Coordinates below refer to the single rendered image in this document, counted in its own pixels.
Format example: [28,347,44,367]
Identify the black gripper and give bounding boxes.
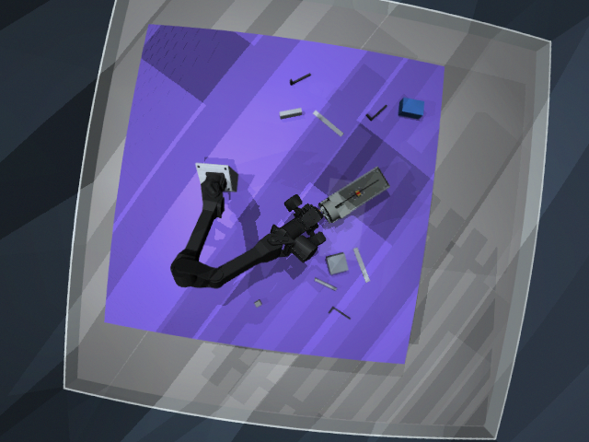
[284,194,326,246]

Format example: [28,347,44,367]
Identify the blue cube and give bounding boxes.
[398,98,424,119]

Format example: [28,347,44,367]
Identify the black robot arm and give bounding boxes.
[170,172,323,289]

